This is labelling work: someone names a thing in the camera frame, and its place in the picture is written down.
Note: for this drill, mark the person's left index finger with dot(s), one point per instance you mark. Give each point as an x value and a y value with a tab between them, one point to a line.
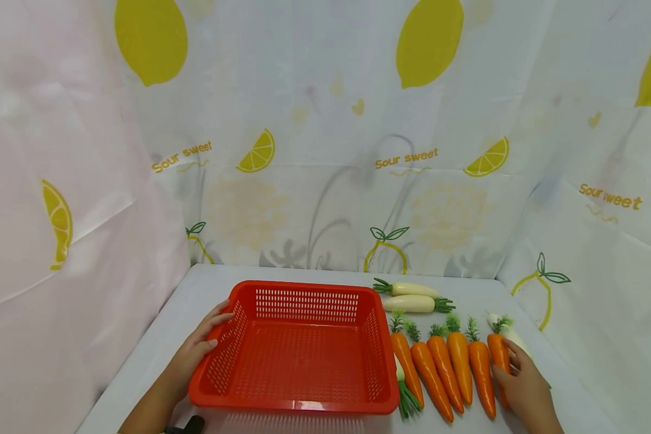
218	319

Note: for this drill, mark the person's right hand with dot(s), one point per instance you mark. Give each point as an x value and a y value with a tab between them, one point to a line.
526	389

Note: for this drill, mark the person's right fingers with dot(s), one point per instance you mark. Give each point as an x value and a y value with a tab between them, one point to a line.
518	352

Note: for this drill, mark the person's right thumb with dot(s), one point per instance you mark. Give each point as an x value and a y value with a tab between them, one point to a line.
500	375

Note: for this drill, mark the black wrist band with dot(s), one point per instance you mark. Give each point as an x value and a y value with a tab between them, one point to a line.
194	425

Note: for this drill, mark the person's right forearm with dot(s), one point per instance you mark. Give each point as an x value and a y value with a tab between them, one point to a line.
544	422

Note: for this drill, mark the person's left hand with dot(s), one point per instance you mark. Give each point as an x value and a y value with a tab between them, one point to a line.
187	357

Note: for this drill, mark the person's left forearm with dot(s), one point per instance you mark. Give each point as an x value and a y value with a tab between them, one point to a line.
153	402

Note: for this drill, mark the red plastic basket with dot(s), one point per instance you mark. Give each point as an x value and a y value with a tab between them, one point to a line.
304	361

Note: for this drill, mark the person's left middle finger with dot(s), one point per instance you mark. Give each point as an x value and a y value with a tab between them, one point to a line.
215	310

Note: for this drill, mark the person's left thumb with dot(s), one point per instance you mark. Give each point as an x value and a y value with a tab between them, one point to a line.
205	348

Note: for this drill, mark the orange carrot with green top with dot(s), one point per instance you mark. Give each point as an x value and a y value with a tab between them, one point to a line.
459	358
499	353
446	372
482	374
408	366
433	383

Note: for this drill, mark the white radish with green leaves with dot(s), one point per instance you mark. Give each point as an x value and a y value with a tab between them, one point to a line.
415	289
412	304
399	372
512	333

